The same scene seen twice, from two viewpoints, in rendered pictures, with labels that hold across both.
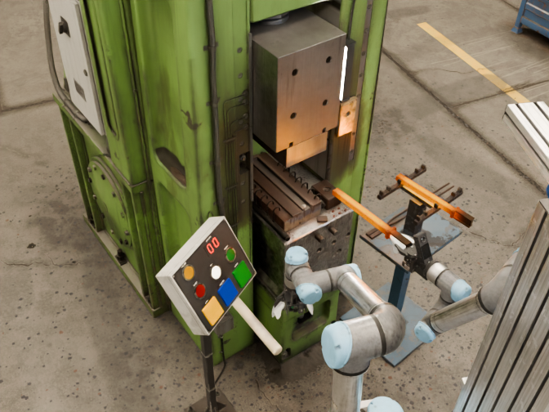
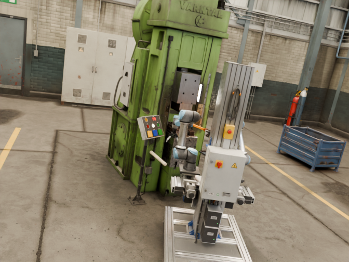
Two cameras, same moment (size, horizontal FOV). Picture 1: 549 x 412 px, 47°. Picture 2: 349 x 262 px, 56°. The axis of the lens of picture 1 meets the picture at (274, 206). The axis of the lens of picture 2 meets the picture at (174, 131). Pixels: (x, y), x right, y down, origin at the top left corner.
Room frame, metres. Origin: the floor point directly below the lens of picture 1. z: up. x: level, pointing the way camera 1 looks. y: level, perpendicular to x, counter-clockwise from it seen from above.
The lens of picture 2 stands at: (-2.42, -0.49, 2.11)
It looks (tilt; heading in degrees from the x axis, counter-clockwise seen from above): 15 degrees down; 6
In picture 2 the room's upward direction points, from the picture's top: 10 degrees clockwise
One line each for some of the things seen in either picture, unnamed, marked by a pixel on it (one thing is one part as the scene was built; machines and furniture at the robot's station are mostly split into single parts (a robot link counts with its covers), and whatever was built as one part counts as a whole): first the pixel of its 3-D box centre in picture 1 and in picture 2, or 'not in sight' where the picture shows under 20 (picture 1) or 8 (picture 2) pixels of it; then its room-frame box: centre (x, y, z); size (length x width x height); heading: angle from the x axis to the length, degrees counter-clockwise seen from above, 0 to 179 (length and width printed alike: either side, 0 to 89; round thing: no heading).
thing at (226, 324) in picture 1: (222, 322); (148, 170); (1.85, 0.24, 0.36); 0.09 x 0.07 x 0.12; 127
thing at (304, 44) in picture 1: (285, 66); (184, 86); (2.16, -0.03, 1.56); 0.42 x 0.39 x 0.40; 37
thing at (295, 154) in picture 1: (275, 123); (178, 103); (2.13, 0.00, 1.32); 0.42 x 0.20 x 0.10; 37
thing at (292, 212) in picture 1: (274, 190); (174, 128); (2.13, 0.00, 0.96); 0.42 x 0.20 x 0.09; 37
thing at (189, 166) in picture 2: not in sight; (190, 164); (1.02, -0.36, 0.87); 0.15 x 0.15 x 0.10
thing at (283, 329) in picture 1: (279, 287); (169, 173); (2.18, -0.04, 0.23); 0.55 x 0.37 x 0.47; 37
